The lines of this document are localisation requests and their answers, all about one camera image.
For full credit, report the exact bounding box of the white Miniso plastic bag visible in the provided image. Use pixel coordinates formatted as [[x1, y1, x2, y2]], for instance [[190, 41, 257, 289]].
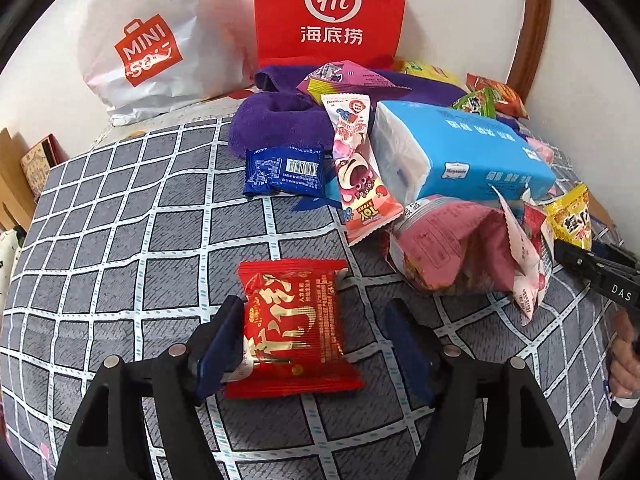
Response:
[[78, 0, 250, 127]]

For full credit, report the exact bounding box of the patterned gift box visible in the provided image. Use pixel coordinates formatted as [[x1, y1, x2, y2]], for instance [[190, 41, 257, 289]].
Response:
[[21, 134, 67, 200]]

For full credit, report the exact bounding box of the brown wooden door frame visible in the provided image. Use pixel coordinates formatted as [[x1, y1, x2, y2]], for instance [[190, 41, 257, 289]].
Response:
[[506, 0, 552, 101]]

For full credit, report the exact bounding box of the yellow snack packet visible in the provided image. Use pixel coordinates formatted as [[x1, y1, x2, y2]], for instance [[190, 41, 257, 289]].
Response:
[[544, 182, 592, 250]]

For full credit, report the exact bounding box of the light pink small packet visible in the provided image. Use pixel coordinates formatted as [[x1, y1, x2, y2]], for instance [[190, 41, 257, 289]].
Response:
[[526, 136, 554, 166]]

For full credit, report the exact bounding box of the purple fabric basket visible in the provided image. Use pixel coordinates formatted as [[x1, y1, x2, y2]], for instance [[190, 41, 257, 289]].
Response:
[[228, 65, 468, 158]]

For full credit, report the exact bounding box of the red gold snack packet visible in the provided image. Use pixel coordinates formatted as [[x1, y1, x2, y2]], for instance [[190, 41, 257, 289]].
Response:
[[224, 259, 364, 400]]

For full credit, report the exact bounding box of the pink purple snack packet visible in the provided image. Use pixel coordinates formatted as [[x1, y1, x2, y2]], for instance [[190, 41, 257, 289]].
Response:
[[297, 61, 411, 104]]

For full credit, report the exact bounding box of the yellow chips bag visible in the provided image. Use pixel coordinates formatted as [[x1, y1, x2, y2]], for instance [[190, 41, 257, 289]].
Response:
[[393, 58, 468, 91]]

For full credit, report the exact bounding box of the red Haidilao paper bag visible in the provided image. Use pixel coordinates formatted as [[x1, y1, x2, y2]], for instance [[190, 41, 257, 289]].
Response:
[[254, 0, 406, 68]]

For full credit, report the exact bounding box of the grey checked bed sheet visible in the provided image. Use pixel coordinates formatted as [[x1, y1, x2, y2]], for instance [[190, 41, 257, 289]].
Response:
[[1, 117, 615, 479]]

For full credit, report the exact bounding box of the blue tissue pack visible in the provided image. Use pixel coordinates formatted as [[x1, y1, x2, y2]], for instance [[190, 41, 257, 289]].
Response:
[[371, 101, 555, 205]]

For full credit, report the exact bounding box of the large pink snack bag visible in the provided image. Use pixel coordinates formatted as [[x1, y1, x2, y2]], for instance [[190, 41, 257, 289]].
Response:
[[385, 195, 520, 296]]

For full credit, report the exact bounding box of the orange chips bag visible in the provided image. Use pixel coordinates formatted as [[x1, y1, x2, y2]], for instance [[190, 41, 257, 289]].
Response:
[[465, 73, 529, 119]]

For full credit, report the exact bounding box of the pink Lotso snack packet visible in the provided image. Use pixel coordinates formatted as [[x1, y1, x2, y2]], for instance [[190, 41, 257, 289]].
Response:
[[321, 93, 404, 246]]

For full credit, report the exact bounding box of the dark blue snack packet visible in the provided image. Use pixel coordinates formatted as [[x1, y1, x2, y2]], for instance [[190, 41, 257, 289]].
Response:
[[243, 146, 326, 197]]

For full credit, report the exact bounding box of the person's right hand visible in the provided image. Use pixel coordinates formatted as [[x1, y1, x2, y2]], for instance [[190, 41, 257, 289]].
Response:
[[608, 310, 639, 398]]

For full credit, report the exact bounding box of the white red torn wrapper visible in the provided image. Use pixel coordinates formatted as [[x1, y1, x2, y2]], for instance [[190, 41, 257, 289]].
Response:
[[492, 188, 554, 326]]

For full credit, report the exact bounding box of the green snack packet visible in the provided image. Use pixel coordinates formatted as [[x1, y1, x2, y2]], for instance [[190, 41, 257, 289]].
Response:
[[451, 87, 497, 119]]

